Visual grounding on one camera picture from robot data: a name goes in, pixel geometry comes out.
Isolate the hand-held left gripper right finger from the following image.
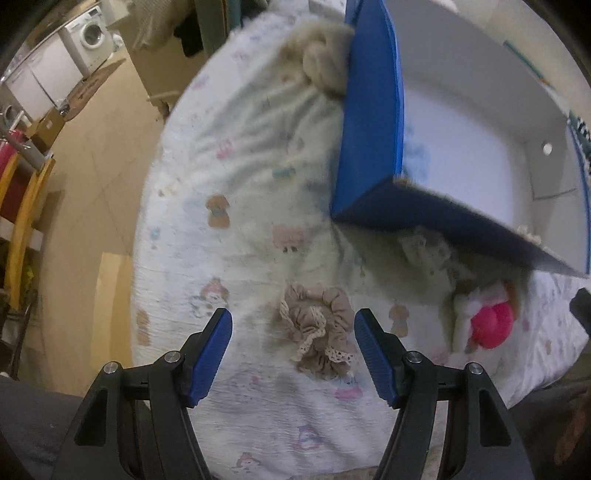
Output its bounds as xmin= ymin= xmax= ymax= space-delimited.
xmin=353 ymin=308 xmax=536 ymax=480

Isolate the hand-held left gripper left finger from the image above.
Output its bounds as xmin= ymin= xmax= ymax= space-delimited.
xmin=50 ymin=308 xmax=233 ymax=480

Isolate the beige lace-trimmed scrunchie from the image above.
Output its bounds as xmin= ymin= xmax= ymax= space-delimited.
xmin=279 ymin=282 xmax=357 ymax=382

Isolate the blue cardboard box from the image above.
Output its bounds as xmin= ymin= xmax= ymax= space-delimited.
xmin=308 ymin=0 xmax=591 ymax=278

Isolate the white plush toy pink ball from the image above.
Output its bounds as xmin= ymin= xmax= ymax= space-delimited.
xmin=451 ymin=279 xmax=522 ymax=355

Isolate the beige lace cloth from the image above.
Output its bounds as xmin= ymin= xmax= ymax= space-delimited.
xmin=398 ymin=226 xmax=462 ymax=293

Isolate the printed white blanket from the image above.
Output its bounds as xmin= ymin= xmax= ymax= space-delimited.
xmin=130 ymin=0 xmax=591 ymax=476

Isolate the yellow wooden chair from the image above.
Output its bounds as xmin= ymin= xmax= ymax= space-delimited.
xmin=0 ymin=130 xmax=56 ymax=311

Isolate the brown doormat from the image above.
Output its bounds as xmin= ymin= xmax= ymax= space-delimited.
xmin=56 ymin=58 xmax=127 ymax=123

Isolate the beige knotted plush toy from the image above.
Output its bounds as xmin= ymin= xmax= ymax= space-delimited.
xmin=277 ymin=20 xmax=355 ymax=99

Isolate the white cabinet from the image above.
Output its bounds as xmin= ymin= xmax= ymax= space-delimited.
xmin=6 ymin=33 xmax=86 ymax=124

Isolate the white washing machine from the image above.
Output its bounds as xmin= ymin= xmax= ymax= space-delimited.
xmin=64 ymin=6 xmax=118 ymax=75

